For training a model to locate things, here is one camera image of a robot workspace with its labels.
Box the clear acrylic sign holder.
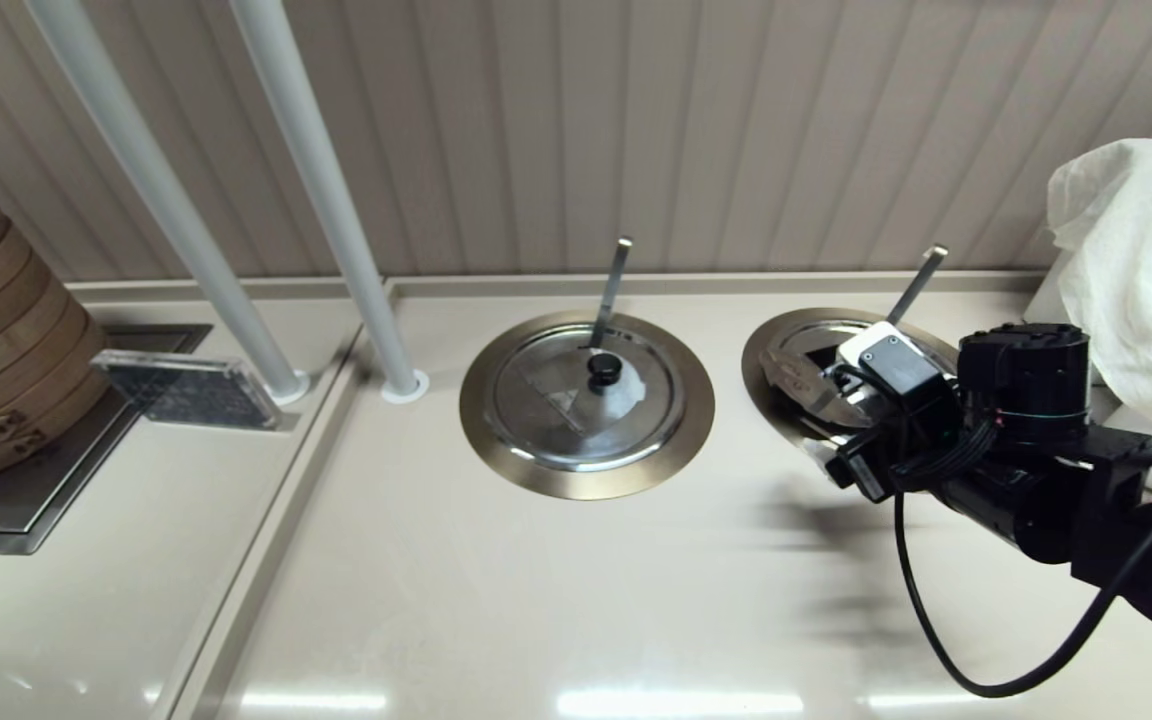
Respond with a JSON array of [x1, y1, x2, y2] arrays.
[[91, 348, 300, 433]]

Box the bamboo steamer stack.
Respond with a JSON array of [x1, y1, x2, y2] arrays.
[[0, 176, 112, 494]]

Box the white pole base flange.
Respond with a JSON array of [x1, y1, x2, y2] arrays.
[[269, 368, 313, 407], [380, 368, 431, 406]]

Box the steel ladle handle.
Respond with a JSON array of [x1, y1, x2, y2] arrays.
[[886, 245, 949, 326], [589, 236, 635, 353]]

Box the white metal pole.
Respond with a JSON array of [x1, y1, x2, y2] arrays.
[[229, 0, 419, 393], [24, 0, 307, 396]]

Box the steel hinged lid black knob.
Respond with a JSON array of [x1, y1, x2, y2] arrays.
[[762, 320, 957, 451], [484, 325, 685, 473]]

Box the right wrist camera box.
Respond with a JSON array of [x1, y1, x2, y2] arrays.
[[836, 322, 943, 403]]

